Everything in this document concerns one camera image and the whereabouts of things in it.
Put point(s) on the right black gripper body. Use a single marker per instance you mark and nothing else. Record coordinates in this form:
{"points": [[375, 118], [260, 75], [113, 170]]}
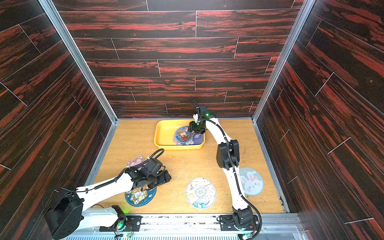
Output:
{"points": [[197, 127]]}

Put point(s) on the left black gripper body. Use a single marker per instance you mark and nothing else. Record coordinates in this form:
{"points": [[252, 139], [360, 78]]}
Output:
{"points": [[159, 178]]}

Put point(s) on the purple bunny round coaster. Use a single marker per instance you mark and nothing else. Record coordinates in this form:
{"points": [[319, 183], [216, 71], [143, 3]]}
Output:
{"points": [[197, 139]]}

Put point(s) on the blue cartoon round coaster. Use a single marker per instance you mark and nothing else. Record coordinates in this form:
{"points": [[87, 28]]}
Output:
{"points": [[182, 136]]}

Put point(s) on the orange cartoon round coaster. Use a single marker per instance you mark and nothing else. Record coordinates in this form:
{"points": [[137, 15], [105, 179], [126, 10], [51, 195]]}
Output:
{"points": [[141, 196]]}

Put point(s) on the yellow plastic storage box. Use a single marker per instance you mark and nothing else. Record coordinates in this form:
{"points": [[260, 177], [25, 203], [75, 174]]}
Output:
{"points": [[165, 131]]}

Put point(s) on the white wave round coaster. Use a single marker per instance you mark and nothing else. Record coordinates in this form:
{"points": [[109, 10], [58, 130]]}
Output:
{"points": [[201, 193]]}

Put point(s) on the green bunny round coaster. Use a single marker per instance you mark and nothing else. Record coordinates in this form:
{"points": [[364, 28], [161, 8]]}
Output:
{"points": [[252, 181]]}

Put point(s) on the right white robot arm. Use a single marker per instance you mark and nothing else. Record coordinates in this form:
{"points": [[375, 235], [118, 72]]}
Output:
{"points": [[228, 159]]}

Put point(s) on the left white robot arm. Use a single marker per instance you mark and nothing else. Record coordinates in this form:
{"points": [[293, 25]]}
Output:
{"points": [[72, 209]]}

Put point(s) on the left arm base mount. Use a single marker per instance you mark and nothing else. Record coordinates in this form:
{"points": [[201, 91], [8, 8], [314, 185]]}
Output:
{"points": [[122, 222]]}

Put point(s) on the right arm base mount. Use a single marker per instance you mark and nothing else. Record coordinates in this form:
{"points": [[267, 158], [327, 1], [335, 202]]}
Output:
{"points": [[240, 220]]}

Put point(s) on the right metal frame post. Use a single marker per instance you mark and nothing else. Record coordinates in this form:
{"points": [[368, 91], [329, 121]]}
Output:
{"points": [[291, 40]]}

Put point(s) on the metal frame post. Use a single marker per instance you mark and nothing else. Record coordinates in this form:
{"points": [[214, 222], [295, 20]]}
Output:
{"points": [[58, 23], [291, 40]]}

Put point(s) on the left metal frame post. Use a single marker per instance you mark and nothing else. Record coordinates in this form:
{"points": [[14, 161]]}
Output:
{"points": [[58, 23]]}

